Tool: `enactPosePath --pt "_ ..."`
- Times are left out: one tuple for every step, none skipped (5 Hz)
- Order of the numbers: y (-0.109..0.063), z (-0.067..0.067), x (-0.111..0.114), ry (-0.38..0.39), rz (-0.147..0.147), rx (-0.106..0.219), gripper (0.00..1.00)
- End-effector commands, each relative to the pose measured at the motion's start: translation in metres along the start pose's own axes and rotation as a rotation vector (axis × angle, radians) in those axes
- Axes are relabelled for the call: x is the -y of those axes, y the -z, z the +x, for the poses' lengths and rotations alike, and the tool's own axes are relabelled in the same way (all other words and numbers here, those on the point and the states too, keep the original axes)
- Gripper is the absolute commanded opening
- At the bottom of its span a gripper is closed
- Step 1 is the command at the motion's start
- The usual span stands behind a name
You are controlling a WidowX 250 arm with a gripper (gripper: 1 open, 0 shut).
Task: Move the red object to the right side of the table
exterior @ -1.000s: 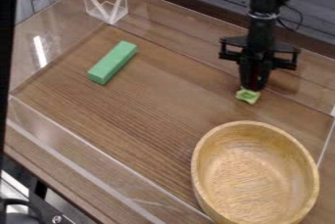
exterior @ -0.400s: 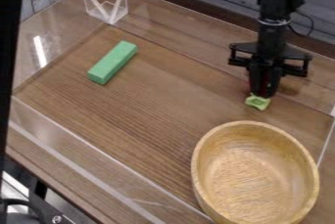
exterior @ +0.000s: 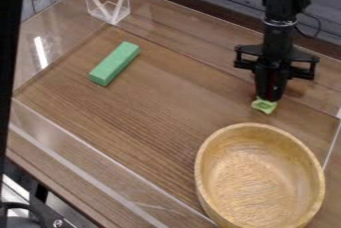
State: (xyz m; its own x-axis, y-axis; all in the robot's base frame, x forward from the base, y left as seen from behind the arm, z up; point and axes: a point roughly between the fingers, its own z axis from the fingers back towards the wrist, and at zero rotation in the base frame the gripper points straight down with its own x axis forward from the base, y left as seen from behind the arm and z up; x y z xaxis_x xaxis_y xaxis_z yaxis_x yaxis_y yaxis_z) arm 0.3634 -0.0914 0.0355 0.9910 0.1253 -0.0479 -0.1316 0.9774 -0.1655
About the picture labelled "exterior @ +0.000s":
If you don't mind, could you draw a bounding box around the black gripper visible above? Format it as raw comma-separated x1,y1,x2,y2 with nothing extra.
235,44,320,102

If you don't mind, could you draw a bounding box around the red plush strawberry toy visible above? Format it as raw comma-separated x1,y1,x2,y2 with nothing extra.
251,98,277,114

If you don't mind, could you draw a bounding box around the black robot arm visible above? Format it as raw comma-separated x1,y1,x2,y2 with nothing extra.
235,0,320,103

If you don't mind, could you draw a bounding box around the wooden bowl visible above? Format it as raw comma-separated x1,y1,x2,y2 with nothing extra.
194,122,325,228

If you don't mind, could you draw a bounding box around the green rectangular block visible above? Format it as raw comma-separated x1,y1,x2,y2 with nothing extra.
89,42,141,86

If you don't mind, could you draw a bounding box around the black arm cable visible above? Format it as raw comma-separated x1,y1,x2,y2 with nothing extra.
293,12,324,39

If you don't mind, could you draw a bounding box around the clear acrylic tray enclosure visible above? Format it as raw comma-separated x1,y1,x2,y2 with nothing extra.
7,0,341,228

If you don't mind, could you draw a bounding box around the clear acrylic corner bracket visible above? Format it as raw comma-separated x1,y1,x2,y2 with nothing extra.
86,0,132,26

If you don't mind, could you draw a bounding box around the black metal table frame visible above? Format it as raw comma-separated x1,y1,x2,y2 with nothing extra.
0,158,98,228

